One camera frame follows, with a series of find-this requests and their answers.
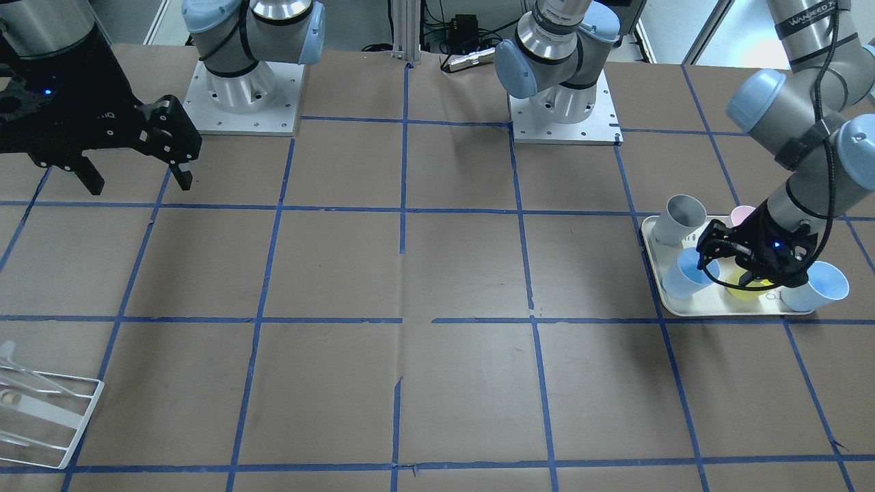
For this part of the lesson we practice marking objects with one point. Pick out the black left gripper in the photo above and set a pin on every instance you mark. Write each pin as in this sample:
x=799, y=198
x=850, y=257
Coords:
x=750, y=240

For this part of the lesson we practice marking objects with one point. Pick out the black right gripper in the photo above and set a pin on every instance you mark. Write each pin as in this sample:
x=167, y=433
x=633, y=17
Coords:
x=102, y=117

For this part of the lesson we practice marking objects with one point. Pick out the light blue plastic cup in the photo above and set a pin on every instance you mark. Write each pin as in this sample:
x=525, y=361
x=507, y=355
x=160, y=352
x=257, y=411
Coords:
x=684, y=278

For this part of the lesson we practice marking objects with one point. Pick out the yellow plastic cup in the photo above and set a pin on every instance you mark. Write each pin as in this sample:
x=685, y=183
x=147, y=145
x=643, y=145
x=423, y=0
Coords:
x=745, y=295

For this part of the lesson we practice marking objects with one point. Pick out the pink plastic cup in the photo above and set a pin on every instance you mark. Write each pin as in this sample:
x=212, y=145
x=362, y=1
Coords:
x=739, y=214

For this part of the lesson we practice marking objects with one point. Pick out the grey plastic cup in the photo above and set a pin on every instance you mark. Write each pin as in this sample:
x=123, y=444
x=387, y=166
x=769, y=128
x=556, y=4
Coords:
x=682, y=215

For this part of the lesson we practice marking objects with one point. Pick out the cream plastic tray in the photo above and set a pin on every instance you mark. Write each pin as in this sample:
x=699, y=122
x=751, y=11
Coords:
x=713, y=300

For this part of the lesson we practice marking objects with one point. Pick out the silver metal connector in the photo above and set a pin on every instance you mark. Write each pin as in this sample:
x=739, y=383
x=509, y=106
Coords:
x=479, y=58

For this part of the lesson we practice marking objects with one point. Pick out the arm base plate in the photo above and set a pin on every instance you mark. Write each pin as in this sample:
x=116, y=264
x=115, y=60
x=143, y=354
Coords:
x=601, y=123
x=198, y=109

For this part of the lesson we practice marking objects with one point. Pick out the white wire cup rack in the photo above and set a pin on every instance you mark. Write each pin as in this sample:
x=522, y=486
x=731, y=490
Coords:
x=44, y=414

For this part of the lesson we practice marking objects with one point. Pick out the aluminium frame post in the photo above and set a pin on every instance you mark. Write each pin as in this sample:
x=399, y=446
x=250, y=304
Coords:
x=406, y=23

